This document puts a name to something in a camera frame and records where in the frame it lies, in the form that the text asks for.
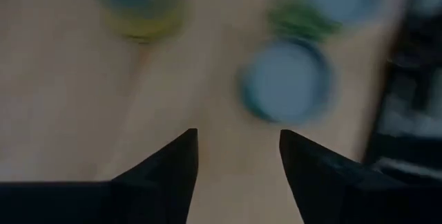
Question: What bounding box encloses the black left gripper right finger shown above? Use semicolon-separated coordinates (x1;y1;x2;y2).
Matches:
278;129;442;224

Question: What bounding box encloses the teal tuna fish can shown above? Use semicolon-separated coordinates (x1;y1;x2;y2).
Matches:
238;37;334;127

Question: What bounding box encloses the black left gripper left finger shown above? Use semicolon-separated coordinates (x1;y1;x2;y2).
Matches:
0;128;200;224

